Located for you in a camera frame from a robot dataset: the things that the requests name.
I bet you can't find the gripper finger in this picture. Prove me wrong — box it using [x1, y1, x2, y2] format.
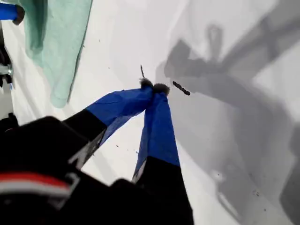
[62, 78, 155, 171]
[0, 3, 26, 26]
[131, 83, 195, 225]

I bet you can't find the pale green T-shirt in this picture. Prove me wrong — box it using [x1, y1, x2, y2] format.
[14, 0, 94, 109]

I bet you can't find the black metal fixture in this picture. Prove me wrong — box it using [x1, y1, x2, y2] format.
[0, 45, 14, 91]

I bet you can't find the arm red white wire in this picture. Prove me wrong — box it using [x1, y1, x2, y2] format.
[0, 172, 72, 196]

